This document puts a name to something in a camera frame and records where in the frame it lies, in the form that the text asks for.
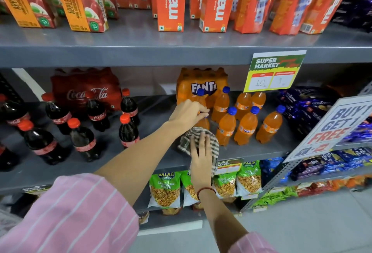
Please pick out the person's right hand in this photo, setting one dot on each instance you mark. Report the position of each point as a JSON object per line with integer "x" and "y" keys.
{"x": 202, "y": 168}

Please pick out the person's left hand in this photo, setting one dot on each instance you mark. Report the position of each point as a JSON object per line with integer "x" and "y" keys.
{"x": 186, "y": 114}

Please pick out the person's right fingers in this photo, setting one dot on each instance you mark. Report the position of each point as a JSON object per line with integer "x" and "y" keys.
{"x": 201, "y": 148}

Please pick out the person's left fingers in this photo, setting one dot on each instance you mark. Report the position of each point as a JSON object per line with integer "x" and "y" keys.
{"x": 202, "y": 111}

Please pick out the blue-capped orange soda bottle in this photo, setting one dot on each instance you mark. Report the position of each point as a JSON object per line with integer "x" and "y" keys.
{"x": 203, "y": 123}

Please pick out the striped checked cleaning cloth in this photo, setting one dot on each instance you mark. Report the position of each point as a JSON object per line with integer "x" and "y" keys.
{"x": 184, "y": 145}

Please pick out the person's right forearm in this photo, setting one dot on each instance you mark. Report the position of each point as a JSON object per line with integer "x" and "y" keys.
{"x": 221, "y": 218}

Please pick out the person's left forearm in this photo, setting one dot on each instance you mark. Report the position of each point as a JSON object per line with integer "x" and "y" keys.
{"x": 139, "y": 156}

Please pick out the shrink-wrapped orange soda multipack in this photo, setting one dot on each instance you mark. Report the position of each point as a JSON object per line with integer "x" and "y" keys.
{"x": 189, "y": 82}

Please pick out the small shelf price label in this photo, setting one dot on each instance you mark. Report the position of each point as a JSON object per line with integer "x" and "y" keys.
{"x": 36, "y": 189}
{"x": 229, "y": 168}

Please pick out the green white snack packet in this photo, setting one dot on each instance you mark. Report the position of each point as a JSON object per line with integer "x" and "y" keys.
{"x": 249, "y": 180}
{"x": 165, "y": 190}
{"x": 187, "y": 187}
{"x": 225, "y": 186}

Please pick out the group of orange soda bottles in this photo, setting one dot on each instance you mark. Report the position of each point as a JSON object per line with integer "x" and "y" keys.
{"x": 246, "y": 127}

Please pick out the grey perforated shelf rack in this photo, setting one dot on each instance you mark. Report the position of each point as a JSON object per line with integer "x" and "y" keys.
{"x": 271, "y": 180}

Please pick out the green yellow price sign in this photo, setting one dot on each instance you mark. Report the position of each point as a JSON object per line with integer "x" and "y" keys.
{"x": 273, "y": 71}

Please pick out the row of green snack packets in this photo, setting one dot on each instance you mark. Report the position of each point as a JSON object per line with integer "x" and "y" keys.
{"x": 274, "y": 197}

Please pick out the brown snack packet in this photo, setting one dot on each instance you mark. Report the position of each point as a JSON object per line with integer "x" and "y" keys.
{"x": 144, "y": 218}

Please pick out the grey metal shelf rack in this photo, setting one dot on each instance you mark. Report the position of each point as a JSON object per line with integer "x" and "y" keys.
{"x": 130, "y": 40}

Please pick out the pile of purple chocolate packets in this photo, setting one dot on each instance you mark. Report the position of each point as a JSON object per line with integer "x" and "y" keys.
{"x": 305, "y": 107}

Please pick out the row of orange juice cartons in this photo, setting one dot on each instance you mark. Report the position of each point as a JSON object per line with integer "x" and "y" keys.
{"x": 171, "y": 2}

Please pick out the red shrink-wrapped cola multipack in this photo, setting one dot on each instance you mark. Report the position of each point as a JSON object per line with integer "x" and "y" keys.
{"x": 78, "y": 87}

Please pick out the row of blue snack packets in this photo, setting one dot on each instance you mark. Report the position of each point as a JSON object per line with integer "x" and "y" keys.
{"x": 328, "y": 164}

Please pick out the white promotional offer sign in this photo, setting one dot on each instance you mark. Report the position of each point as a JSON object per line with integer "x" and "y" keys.
{"x": 334, "y": 127}

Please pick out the row of orange snack packets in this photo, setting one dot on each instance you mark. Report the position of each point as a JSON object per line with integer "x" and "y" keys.
{"x": 331, "y": 186}

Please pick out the pink striped shirt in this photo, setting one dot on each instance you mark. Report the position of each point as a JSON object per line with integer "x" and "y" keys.
{"x": 72, "y": 218}

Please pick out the group of dark cola bottles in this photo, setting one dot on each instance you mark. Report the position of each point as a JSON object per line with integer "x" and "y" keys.
{"x": 43, "y": 143}

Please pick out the pile of dark purple packets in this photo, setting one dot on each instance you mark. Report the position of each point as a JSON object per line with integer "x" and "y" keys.
{"x": 356, "y": 5}

